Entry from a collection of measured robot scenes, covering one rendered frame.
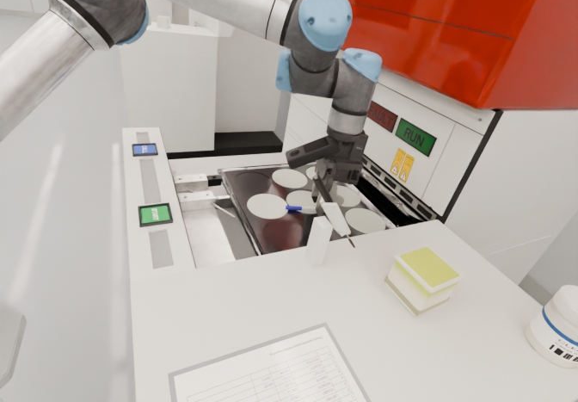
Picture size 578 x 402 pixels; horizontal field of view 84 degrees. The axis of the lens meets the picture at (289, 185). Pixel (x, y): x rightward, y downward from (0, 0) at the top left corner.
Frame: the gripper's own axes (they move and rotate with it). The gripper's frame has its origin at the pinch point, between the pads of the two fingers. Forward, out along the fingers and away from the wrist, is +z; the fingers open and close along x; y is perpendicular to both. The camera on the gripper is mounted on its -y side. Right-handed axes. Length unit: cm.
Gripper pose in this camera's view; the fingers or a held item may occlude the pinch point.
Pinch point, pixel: (315, 204)
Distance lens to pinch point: 78.0
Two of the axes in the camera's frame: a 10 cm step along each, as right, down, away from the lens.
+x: -1.3, -5.5, 8.3
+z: -1.6, 8.4, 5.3
